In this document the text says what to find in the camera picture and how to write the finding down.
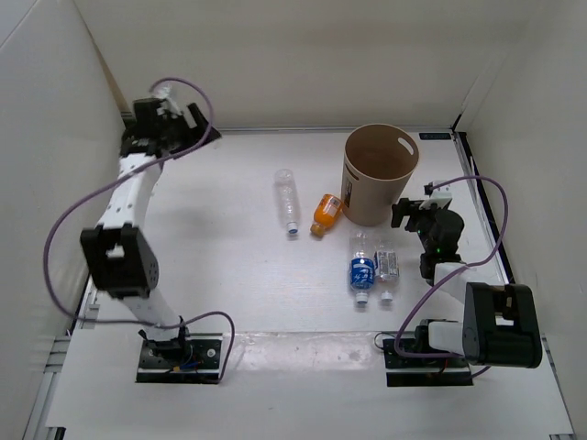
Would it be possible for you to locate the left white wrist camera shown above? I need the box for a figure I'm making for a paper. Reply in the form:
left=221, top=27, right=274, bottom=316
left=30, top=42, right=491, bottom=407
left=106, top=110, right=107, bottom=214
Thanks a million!
left=150, top=82, right=183, bottom=116

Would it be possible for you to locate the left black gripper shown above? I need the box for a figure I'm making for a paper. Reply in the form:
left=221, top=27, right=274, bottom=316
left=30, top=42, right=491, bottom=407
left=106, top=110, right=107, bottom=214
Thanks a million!
left=161, top=104, right=223, bottom=160

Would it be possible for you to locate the clear plastic bottle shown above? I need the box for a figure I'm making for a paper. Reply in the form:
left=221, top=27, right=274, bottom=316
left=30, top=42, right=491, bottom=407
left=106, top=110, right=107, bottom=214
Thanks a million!
left=273, top=169, right=300, bottom=236

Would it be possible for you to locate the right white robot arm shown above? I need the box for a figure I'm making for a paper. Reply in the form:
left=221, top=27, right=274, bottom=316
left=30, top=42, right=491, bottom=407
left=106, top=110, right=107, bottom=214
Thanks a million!
left=391, top=198, right=542, bottom=369

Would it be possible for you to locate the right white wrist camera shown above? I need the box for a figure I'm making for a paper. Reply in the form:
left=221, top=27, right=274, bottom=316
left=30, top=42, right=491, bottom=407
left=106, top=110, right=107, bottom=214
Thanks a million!
left=419, top=181, right=452, bottom=210

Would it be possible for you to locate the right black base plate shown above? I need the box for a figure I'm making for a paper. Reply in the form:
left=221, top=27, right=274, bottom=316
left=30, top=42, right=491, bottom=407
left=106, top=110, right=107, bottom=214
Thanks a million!
left=373, top=332, right=473, bottom=388

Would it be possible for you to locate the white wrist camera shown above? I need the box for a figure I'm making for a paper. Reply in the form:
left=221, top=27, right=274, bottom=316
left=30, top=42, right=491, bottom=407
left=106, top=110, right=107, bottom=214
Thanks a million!
left=150, top=82, right=183, bottom=116
left=419, top=181, right=452, bottom=210

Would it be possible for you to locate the orange plastic bottle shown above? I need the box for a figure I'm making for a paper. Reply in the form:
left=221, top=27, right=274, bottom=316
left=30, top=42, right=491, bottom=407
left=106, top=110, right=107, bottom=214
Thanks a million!
left=310, top=194, right=342, bottom=238

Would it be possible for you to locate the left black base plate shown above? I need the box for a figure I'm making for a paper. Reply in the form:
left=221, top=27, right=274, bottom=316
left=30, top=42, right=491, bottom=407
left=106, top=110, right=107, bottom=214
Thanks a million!
left=135, top=334, right=223, bottom=384

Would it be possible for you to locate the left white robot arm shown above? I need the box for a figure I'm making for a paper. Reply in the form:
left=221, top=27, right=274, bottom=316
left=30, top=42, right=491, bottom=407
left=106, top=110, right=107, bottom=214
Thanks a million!
left=80, top=97, right=220, bottom=367

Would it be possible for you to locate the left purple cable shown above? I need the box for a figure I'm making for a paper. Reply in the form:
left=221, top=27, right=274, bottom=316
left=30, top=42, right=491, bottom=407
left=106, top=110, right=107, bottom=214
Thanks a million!
left=43, top=77, right=238, bottom=384

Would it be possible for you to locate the small clear labelled bottle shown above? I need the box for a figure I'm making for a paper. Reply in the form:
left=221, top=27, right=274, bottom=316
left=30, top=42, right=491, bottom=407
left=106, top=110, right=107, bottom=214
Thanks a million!
left=374, top=239, right=400, bottom=305

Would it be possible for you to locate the blue label plastic bottle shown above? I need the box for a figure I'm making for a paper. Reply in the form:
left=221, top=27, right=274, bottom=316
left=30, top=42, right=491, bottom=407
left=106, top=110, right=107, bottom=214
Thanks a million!
left=349, top=231, right=375, bottom=308

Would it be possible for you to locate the brown cylindrical bin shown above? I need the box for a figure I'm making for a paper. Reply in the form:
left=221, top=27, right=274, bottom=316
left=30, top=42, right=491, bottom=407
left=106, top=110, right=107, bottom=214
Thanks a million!
left=340, top=124, right=419, bottom=226

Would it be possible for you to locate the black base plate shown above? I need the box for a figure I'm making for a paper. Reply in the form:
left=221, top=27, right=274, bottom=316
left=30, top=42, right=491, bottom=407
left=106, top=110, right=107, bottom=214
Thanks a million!
left=373, top=332, right=473, bottom=388
left=135, top=334, right=223, bottom=384

